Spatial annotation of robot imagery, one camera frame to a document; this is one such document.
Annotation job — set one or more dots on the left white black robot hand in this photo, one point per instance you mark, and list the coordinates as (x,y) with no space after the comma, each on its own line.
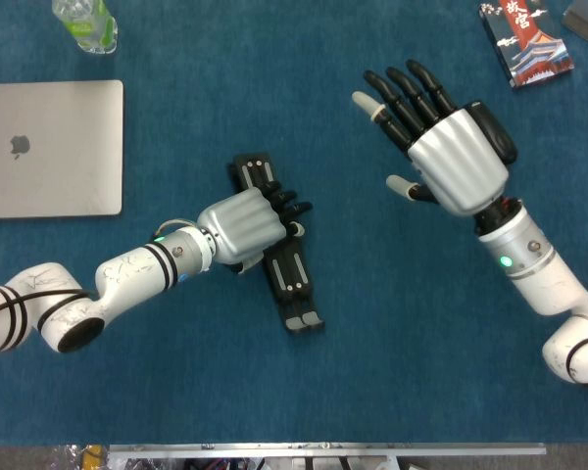
(240,225)

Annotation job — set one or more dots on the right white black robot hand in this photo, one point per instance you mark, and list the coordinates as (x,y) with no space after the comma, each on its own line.
(458,161)

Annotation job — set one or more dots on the black folding laptop stand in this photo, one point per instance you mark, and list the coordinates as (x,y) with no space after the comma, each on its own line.
(291,269)

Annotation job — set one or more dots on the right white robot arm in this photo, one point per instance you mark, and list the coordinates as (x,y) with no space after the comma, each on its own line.
(534,269)

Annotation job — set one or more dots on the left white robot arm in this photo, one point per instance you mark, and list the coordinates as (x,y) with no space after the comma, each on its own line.
(127,274)

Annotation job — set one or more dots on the silver apple laptop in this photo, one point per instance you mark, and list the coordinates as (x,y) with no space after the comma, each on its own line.
(54,147)

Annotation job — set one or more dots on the black stapler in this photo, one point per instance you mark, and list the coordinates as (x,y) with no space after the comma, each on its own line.
(495,132)

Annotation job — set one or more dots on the dark palace print book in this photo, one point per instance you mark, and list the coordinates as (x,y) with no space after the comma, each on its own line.
(529,44)

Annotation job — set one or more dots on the teal felt table mat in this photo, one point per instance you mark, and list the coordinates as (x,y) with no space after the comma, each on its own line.
(176,391)

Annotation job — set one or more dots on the clear bottle green label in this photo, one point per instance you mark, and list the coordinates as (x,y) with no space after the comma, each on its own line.
(90,27)

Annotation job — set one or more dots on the clear plastic bag yellow contents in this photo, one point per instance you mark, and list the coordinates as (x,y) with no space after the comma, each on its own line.
(78,457)

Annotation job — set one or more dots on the aluminium table edge rail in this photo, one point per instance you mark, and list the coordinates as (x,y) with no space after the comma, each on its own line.
(323,448)

